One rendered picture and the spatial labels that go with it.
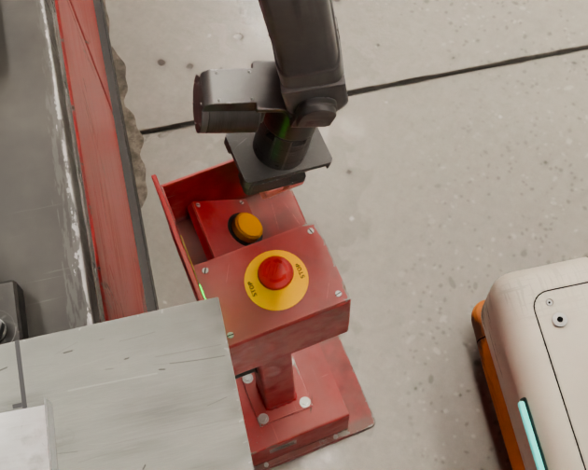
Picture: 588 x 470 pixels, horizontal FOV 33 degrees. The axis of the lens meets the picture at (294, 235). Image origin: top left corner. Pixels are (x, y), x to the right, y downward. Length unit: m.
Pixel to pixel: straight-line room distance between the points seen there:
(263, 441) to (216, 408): 0.89
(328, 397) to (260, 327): 0.67
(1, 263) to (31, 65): 0.24
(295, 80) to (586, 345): 0.92
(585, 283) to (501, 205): 0.39
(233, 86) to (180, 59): 1.26
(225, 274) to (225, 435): 0.32
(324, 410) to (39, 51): 0.85
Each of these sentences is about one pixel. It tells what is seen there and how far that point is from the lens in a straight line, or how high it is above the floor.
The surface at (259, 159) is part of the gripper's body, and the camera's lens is 1.05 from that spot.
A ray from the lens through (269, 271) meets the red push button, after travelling 1.09.
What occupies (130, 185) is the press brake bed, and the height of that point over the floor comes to 0.05.
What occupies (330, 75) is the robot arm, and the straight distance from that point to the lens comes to 0.87.
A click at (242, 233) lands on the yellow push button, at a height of 0.73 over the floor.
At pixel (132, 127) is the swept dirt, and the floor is 0.00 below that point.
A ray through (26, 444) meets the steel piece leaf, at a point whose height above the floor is 1.00.
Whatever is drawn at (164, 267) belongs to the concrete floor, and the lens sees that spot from 1.98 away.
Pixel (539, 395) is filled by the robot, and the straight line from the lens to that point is 1.64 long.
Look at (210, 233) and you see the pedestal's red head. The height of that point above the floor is 0.75.
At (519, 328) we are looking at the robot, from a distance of 1.66.
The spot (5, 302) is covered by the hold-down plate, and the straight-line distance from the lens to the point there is 1.02.
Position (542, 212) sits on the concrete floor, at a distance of 2.05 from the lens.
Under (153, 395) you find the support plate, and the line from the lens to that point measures 0.86.
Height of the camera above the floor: 1.83
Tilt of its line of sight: 67 degrees down
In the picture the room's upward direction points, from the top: 3 degrees counter-clockwise
